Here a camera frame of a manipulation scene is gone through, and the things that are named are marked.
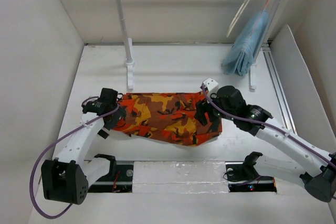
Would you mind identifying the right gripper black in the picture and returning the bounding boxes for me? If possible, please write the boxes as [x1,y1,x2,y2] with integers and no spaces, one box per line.
[193,89,236,126]

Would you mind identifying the orange camouflage trousers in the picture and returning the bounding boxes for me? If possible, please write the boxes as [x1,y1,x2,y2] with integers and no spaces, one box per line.
[113,92,222,146]

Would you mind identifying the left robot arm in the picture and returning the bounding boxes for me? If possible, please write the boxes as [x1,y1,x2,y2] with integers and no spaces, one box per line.
[41,88,126,205]

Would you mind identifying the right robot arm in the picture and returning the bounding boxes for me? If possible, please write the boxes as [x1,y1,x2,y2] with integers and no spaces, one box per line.
[196,79,335,202]

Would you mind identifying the light blue hanging garment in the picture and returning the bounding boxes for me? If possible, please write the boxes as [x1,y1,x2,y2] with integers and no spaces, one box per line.
[222,11,269,76]

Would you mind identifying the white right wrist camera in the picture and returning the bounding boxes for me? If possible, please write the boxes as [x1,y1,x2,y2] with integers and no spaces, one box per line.
[201,78,219,94]

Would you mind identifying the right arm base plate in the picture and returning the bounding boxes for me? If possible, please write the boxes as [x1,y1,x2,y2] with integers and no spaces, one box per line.
[223,162,277,193]

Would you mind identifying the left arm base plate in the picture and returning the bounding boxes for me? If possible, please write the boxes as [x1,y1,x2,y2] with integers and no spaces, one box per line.
[88,161,134,193]

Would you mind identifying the red wire hanger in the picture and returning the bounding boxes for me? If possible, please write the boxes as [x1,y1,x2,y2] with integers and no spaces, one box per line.
[244,0,271,55]

